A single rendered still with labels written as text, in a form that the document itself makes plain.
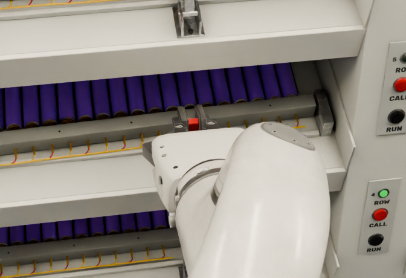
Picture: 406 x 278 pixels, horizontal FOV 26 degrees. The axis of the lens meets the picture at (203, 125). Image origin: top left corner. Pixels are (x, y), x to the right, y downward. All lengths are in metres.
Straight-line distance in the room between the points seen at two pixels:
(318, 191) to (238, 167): 0.06
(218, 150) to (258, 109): 0.20
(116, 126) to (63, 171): 0.08
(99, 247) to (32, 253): 0.08
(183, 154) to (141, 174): 0.17
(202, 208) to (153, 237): 0.43
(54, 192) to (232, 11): 0.28
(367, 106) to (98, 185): 0.31
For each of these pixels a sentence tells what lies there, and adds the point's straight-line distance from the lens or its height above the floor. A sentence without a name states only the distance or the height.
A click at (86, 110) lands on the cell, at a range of 1.03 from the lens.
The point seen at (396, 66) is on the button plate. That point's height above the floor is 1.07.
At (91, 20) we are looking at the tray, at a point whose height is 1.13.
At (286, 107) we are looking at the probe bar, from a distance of 1.04.
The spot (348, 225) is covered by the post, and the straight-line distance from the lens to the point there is 1.09.
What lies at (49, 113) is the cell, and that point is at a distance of 1.03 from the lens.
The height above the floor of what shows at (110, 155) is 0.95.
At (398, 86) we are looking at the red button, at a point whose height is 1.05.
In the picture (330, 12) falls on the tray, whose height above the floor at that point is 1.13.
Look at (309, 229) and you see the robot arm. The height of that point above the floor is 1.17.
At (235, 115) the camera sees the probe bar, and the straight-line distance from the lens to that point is 1.02.
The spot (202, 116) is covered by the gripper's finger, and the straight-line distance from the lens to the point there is 0.93.
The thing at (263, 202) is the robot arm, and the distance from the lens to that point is 0.60.
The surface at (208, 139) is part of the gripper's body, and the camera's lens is 0.86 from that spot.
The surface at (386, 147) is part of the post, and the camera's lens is 1.02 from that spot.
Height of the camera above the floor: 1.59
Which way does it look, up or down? 38 degrees down
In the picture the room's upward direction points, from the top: straight up
